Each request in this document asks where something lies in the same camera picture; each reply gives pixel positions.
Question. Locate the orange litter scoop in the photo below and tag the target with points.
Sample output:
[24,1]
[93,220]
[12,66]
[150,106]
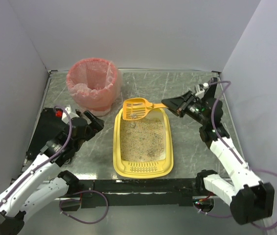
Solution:
[141,106]

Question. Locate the black triangular scoop holder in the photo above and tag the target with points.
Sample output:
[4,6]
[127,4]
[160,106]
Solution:
[210,91]

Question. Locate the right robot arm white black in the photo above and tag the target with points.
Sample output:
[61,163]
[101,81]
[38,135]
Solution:
[248,197]

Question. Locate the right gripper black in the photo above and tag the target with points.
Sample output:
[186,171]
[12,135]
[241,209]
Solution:
[182,106]

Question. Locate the pink lined waste basket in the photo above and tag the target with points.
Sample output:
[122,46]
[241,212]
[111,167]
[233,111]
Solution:
[94,84]

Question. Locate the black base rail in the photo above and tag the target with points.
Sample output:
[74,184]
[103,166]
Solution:
[137,192]

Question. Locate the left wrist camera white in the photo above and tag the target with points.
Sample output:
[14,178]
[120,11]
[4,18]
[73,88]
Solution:
[68,114]

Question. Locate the yellow litter box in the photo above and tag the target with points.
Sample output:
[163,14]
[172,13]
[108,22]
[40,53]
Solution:
[130,146]

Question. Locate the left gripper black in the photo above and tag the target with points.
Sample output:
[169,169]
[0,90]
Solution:
[89,125]

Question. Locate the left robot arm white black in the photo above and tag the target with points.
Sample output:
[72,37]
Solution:
[43,181]

